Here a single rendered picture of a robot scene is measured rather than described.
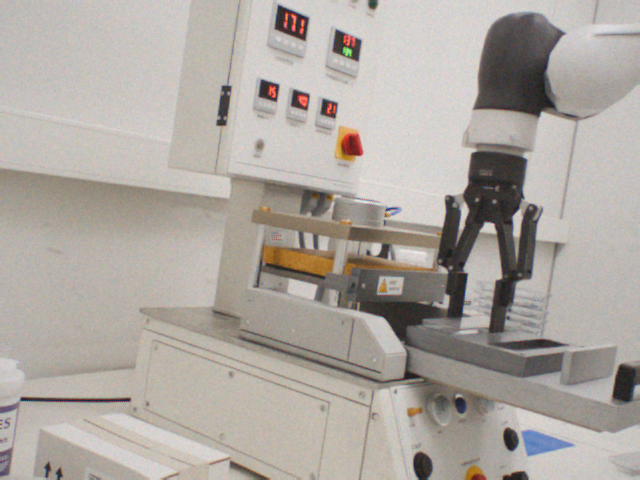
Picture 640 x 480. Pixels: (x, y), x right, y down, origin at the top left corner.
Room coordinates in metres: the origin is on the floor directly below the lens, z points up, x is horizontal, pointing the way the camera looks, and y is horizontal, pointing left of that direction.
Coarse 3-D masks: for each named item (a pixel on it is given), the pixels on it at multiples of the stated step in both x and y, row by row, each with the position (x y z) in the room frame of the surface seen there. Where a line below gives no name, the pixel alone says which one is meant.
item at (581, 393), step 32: (416, 352) 0.99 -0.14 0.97; (576, 352) 0.91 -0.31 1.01; (608, 352) 0.99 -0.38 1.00; (448, 384) 0.98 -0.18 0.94; (480, 384) 0.93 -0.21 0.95; (512, 384) 0.90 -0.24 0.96; (544, 384) 0.89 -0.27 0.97; (576, 384) 0.92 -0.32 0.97; (608, 384) 0.95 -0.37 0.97; (576, 416) 0.85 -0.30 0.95; (608, 416) 0.83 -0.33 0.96
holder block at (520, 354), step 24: (408, 336) 1.01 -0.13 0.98; (432, 336) 0.99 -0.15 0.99; (456, 336) 0.98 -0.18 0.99; (480, 336) 1.01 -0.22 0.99; (504, 336) 1.05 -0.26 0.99; (528, 336) 1.08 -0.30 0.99; (480, 360) 0.94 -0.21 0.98; (504, 360) 0.92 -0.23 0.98; (528, 360) 0.91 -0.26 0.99; (552, 360) 0.97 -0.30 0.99
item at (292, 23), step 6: (282, 12) 1.20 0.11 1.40; (288, 12) 1.21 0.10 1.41; (282, 18) 1.20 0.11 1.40; (288, 18) 1.21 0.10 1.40; (294, 18) 1.22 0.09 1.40; (300, 18) 1.23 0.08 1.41; (282, 24) 1.20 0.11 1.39; (288, 24) 1.21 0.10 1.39; (294, 24) 1.22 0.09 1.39; (300, 24) 1.23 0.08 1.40; (288, 30) 1.21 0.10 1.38; (294, 30) 1.22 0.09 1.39; (300, 30) 1.23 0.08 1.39; (300, 36) 1.24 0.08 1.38
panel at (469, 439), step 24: (408, 384) 0.99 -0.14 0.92; (432, 384) 1.03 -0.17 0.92; (408, 408) 0.97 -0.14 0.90; (456, 408) 1.05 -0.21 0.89; (504, 408) 1.16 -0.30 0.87; (408, 432) 0.96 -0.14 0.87; (432, 432) 1.00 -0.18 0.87; (456, 432) 1.04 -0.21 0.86; (480, 432) 1.09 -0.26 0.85; (504, 432) 1.13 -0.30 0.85; (408, 456) 0.94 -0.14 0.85; (432, 456) 0.98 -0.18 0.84; (456, 456) 1.02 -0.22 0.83; (480, 456) 1.07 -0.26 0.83; (504, 456) 1.12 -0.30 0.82
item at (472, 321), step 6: (450, 318) 1.06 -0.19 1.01; (456, 318) 1.07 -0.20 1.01; (462, 318) 1.08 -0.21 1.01; (468, 318) 1.09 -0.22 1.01; (474, 318) 1.10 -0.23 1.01; (480, 318) 1.11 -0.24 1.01; (486, 318) 1.12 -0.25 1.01; (444, 324) 0.99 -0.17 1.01; (450, 324) 1.00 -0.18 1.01; (456, 324) 1.01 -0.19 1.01; (462, 324) 1.02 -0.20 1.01; (468, 324) 1.03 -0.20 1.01; (474, 324) 1.04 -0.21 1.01; (480, 324) 1.05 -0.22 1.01; (486, 324) 1.05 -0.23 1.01; (510, 324) 1.09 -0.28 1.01; (516, 324) 1.10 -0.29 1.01
